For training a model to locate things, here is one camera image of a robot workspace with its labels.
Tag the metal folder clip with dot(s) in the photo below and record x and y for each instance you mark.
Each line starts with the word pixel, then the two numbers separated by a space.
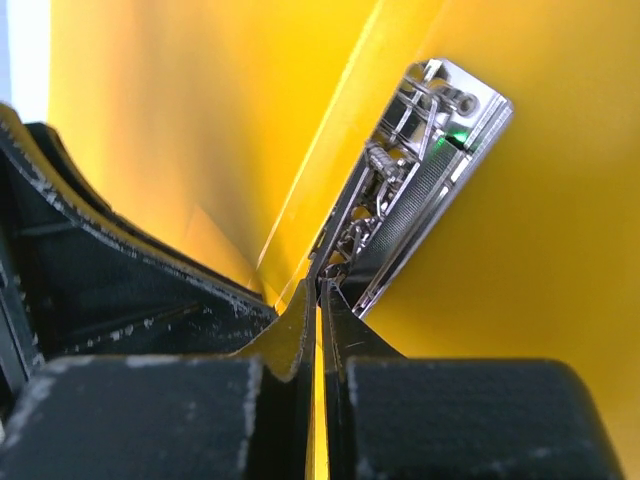
pixel 437 128

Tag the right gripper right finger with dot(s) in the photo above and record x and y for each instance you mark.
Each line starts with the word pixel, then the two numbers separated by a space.
pixel 392 417

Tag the orange plastic folder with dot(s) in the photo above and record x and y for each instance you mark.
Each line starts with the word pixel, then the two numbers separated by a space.
pixel 227 129

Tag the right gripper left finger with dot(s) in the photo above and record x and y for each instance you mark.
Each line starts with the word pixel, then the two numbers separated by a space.
pixel 243 415

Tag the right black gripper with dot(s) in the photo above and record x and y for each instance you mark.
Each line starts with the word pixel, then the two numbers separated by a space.
pixel 79 279

